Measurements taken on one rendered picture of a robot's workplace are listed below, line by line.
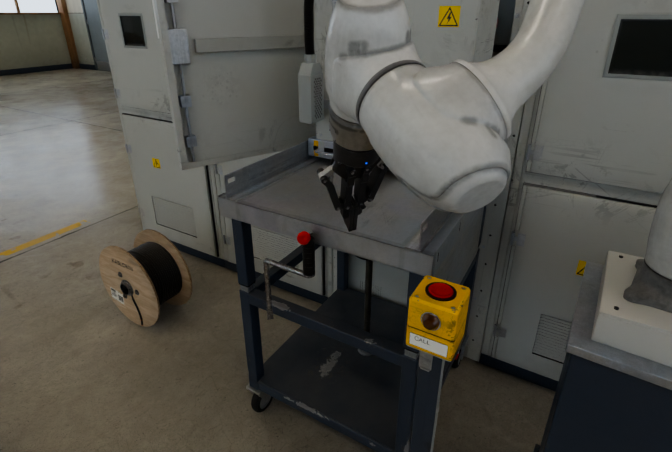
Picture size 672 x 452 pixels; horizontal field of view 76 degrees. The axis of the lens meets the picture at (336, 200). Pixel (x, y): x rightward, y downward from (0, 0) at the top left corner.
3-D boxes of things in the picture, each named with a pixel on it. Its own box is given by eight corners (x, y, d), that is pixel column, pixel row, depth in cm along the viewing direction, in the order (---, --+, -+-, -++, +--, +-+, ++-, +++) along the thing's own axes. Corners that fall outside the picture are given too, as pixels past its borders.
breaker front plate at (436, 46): (458, 168, 122) (481, -21, 102) (315, 143, 144) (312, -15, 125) (459, 166, 123) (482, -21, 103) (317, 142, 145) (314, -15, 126)
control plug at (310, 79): (312, 124, 130) (310, 64, 123) (298, 122, 132) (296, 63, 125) (325, 119, 136) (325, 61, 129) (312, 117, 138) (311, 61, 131)
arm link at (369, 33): (311, 91, 61) (352, 150, 54) (309, -20, 49) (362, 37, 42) (377, 73, 65) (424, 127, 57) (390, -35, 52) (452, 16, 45)
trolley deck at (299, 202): (431, 278, 92) (434, 254, 90) (219, 215, 121) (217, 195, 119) (497, 180, 146) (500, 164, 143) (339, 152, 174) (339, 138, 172)
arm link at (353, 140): (320, 90, 62) (320, 121, 66) (342, 131, 57) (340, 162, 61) (378, 79, 64) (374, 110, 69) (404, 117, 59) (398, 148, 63)
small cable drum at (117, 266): (200, 313, 204) (188, 240, 188) (161, 341, 187) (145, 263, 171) (146, 288, 223) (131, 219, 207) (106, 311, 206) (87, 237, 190)
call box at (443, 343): (450, 364, 68) (458, 312, 64) (404, 346, 72) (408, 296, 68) (464, 334, 75) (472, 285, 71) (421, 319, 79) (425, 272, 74)
